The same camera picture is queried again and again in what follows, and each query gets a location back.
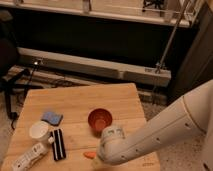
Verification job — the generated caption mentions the black office chair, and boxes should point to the black office chair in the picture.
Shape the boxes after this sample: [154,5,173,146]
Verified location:
[0,9,44,131]

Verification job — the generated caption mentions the white cup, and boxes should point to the white cup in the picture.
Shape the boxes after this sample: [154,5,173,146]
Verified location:
[29,121,50,141]

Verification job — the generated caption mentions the black striped eraser block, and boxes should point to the black striped eraser block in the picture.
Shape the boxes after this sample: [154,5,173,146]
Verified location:
[51,129,66,161]

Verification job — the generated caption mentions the metal pole stand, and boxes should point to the metal pole stand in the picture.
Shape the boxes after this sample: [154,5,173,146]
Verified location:
[155,0,190,74]

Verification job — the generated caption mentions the blue sponge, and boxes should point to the blue sponge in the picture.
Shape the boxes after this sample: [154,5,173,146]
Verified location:
[41,111,63,126]

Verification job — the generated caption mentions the orange pepper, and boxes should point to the orange pepper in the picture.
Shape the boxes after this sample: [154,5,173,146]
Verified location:
[83,152,96,159]

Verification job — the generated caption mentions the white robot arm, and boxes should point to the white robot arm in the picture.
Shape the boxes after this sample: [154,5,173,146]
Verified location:
[92,79,213,171]

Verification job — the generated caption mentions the red-brown bowl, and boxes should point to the red-brown bowl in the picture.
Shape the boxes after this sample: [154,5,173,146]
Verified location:
[88,108,113,132]

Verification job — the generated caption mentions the white baseboard heater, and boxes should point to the white baseboard heater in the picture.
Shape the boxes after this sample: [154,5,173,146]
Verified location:
[18,47,171,87]

